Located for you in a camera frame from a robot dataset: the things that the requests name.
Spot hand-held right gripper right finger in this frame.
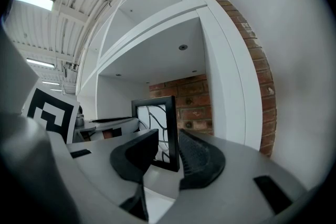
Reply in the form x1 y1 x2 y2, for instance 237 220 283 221
156 128 308 224

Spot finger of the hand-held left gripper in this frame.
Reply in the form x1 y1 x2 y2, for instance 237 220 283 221
85 116 140 141

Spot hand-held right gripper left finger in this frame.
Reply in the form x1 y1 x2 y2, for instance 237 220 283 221
48 127 160 224

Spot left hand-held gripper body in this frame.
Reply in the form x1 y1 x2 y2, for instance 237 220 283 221
25 87 92 144

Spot black picture frame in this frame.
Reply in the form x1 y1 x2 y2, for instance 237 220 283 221
131 95 181 173

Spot white cubby shelf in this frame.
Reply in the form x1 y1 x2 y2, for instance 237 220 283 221
96 5 264 205

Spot large ceiling light panel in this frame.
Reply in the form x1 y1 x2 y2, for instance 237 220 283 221
13 0 55 12

